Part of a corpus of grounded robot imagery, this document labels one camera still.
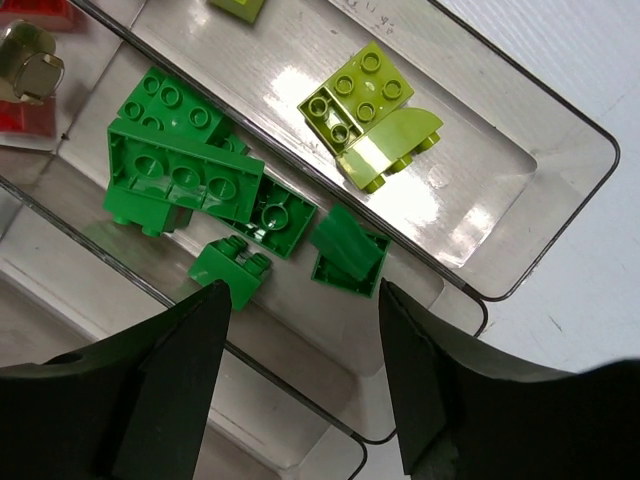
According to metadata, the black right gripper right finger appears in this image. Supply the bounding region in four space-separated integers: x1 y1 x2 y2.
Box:
378 281 639 479

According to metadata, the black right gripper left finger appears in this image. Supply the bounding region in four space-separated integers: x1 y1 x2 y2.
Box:
0 278 233 480

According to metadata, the small green lego brick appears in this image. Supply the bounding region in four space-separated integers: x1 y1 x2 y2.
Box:
188 235 272 311

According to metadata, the green lego with slope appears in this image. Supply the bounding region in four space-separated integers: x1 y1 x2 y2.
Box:
103 118 264 236

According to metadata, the green tall lego block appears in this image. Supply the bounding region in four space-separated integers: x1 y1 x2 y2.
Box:
220 174 317 259

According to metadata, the green eight-stud lego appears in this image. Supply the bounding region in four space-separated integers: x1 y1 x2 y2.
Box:
118 67 249 154

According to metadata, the lime green square lego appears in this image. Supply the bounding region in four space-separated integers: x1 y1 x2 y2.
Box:
209 0 264 24

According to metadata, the clear bin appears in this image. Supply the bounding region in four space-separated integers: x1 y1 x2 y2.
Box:
0 39 489 446
0 189 369 480
69 0 622 303

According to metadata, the clear bin farthest back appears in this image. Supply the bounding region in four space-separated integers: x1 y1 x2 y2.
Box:
69 0 622 303

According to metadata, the red small square lego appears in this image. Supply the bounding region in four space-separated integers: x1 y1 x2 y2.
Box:
1 98 56 137

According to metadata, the lime green long lego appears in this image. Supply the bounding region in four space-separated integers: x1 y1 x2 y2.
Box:
298 42 444 194

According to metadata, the red lego brick left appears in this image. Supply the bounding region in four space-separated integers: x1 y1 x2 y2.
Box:
1 0 86 32

